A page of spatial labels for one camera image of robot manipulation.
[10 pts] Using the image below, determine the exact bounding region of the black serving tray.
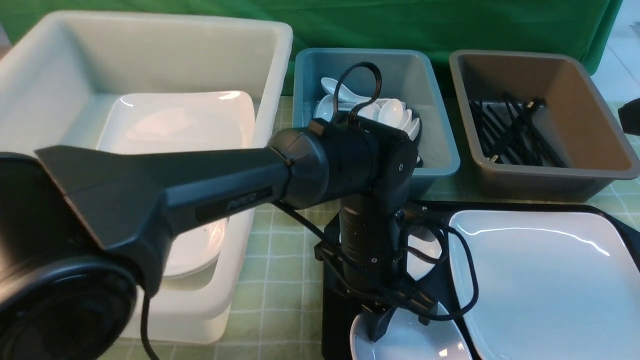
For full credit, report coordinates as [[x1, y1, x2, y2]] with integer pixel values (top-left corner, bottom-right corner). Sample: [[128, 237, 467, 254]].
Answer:
[[321, 200, 639, 360]]

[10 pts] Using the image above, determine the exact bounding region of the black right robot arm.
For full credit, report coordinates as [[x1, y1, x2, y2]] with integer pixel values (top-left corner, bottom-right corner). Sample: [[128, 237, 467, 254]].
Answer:
[[617, 98, 640, 136]]

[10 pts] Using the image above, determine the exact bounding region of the black chopsticks pile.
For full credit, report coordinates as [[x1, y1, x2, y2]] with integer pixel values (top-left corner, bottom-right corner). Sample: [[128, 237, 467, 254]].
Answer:
[[468, 91, 567, 168]]

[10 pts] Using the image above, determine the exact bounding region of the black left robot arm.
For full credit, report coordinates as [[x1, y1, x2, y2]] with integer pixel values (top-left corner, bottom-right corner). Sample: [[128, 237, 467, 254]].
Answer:
[[1, 112, 431, 360]]

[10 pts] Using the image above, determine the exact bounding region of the green backdrop cloth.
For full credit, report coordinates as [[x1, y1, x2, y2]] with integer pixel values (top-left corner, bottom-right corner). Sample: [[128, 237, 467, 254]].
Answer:
[[1, 0, 622, 96]]

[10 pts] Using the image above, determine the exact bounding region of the green checkered tablecloth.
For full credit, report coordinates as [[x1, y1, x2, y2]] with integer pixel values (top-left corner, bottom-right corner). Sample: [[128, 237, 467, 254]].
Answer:
[[95, 96, 640, 360]]

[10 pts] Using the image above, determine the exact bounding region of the small white bowl in bin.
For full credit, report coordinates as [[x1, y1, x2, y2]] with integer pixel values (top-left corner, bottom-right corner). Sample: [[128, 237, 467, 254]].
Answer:
[[162, 218, 229, 280]]

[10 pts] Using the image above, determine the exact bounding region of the white bowl tray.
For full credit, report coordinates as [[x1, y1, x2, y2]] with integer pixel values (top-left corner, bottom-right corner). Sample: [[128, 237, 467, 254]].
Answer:
[[340, 225, 443, 282], [349, 309, 472, 360]]

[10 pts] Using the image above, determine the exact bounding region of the large white rice plate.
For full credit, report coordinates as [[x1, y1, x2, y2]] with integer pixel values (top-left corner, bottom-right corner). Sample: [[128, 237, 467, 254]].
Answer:
[[449, 210, 640, 360]]

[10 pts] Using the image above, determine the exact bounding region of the teal plastic bin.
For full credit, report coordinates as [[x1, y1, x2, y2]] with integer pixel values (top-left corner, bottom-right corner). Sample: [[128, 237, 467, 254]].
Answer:
[[292, 48, 460, 199]]

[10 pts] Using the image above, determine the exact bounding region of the white square plate in bin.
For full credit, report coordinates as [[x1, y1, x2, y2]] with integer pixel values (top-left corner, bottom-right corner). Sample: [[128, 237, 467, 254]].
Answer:
[[96, 90, 256, 154]]

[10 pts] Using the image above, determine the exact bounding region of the large white plastic bin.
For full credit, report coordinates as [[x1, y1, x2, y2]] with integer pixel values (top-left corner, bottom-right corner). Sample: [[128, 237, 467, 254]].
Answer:
[[1, 11, 293, 344]]

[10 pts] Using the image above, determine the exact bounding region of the grey brown plastic bin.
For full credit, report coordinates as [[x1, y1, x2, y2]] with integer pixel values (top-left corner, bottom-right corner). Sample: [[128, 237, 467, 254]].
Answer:
[[449, 50, 639, 202]]

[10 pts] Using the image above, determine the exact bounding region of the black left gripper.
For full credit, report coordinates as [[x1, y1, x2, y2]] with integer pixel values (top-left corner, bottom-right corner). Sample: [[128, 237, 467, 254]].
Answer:
[[315, 194, 438, 343]]

